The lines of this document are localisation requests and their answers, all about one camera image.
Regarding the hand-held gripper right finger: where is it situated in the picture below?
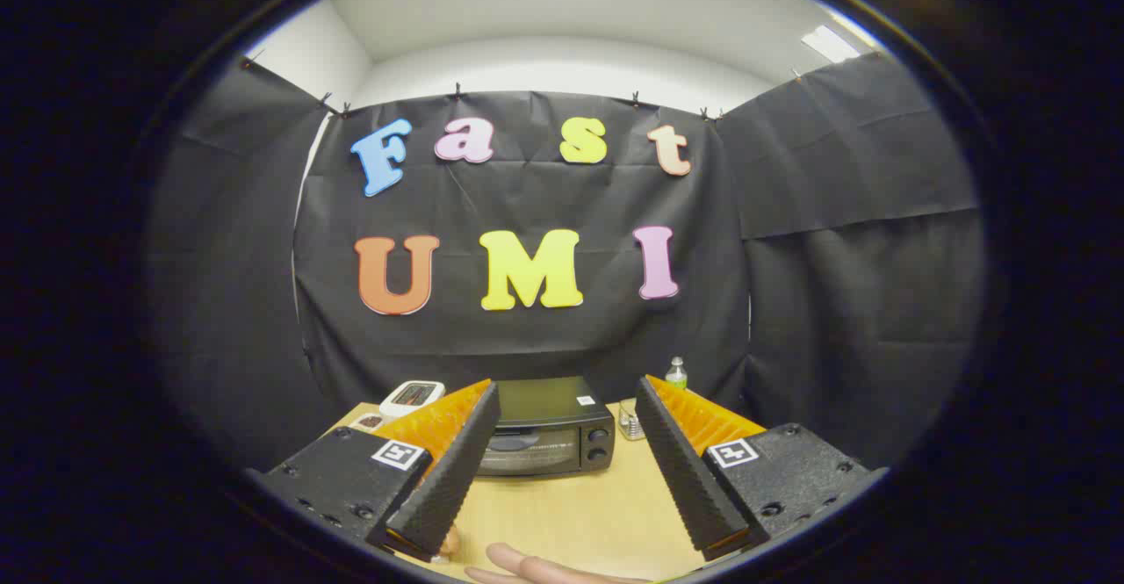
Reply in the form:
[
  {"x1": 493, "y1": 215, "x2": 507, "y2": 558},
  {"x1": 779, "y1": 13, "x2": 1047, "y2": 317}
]
[{"x1": 634, "y1": 375, "x2": 888, "y2": 562}]

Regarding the white pop-up toaster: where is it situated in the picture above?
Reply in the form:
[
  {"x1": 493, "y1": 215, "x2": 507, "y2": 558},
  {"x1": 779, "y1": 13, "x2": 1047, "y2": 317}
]
[{"x1": 379, "y1": 380, "x2": 446, "y2": 418}]

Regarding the black toaster oven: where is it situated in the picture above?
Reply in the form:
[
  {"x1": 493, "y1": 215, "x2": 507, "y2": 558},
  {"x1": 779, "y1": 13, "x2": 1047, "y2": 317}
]
[{"x1": 474, "y1": 377, "x2": 616, "y2": 478}]

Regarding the black backdrop cloth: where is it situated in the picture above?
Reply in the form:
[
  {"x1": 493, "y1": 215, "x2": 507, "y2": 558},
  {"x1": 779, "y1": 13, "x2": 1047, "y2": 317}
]
[{"x1": 145, "y1": 53, "x2": 984, "y2": 479}]

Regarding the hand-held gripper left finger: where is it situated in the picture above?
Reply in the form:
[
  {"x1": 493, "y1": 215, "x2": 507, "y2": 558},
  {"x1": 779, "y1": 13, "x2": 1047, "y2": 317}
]
[{"x1": 249, "y1": 379, "x2": 501, "y2": 564}]

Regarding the small ceiling light panel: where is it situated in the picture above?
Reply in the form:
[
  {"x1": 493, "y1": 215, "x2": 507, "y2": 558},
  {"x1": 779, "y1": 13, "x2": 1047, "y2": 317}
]
[{"x1": 801, "y1": 25, "x2": 860, "y2": 64}]

